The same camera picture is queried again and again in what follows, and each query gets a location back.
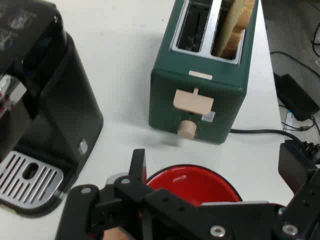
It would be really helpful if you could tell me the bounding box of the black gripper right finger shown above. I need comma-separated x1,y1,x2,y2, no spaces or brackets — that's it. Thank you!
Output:
274,141,320,240

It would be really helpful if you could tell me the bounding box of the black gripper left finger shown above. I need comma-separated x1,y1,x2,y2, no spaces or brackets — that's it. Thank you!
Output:
56,149,211,240

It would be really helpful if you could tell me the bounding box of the green two-slot toaster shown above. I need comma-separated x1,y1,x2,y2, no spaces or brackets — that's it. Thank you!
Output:
148,0,260,146

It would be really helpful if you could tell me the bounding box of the red enamel bowl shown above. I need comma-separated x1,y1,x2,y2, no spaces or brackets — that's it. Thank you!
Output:
138,164,244,208

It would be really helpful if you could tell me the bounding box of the white power strip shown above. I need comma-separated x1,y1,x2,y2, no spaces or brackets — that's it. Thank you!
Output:
281,109,296,131

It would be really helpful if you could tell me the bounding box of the black power adapter brick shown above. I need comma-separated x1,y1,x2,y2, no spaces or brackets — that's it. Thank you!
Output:
273,72,320,122

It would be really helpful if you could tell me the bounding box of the black coffee machine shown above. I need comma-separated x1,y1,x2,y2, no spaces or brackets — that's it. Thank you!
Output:
0,0,105,218

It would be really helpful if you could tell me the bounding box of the silver drip tray grille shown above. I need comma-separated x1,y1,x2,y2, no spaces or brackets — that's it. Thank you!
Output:
0,150,64,210

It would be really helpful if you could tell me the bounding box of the toasted bread slice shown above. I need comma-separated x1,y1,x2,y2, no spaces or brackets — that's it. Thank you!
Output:
214,0,256,58

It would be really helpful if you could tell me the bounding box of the black toaster power cable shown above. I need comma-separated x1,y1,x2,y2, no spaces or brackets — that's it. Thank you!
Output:
229,128,305,145

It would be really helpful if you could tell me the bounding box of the thin black floor cable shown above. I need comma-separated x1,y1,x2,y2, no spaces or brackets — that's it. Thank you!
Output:
269,51,320,79

